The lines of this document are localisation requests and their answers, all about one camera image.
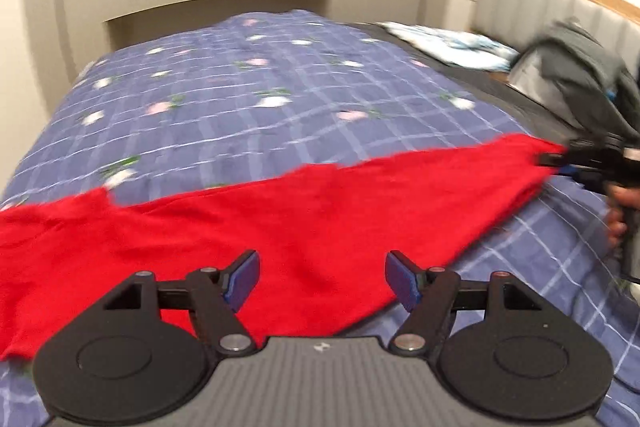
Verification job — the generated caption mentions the blue checked floral quilt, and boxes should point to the blue checked floral quilt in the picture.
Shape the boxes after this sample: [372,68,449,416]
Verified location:
[0,9,640,427]

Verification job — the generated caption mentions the red pants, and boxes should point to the red pants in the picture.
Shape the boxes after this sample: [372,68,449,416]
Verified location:
[0,133,568,363]

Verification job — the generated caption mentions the grey padded headboard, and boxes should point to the grey padded headboard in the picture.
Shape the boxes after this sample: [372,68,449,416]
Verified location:
[470,0,640,62]

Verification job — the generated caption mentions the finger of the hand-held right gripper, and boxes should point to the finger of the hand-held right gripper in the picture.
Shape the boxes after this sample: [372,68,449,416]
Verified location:
[556,166,610,195]
[535,148,608,168]

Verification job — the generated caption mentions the grey jacket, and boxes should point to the grey jacket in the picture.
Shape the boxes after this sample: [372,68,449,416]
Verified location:
[507,19,640,142]

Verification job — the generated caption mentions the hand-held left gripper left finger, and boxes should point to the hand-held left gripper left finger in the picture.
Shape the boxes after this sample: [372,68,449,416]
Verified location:
[102,250,261,358]

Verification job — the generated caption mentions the light blue patterned cloth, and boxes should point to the light blue patterned cloth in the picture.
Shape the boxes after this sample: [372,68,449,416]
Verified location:
[375,21,521,72]

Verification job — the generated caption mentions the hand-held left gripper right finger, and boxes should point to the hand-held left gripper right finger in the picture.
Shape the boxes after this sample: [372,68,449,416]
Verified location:
[385,250,547,357]

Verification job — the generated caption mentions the person's right hand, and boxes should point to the person's right hand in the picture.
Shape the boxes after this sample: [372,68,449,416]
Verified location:
[604,186,632,249]

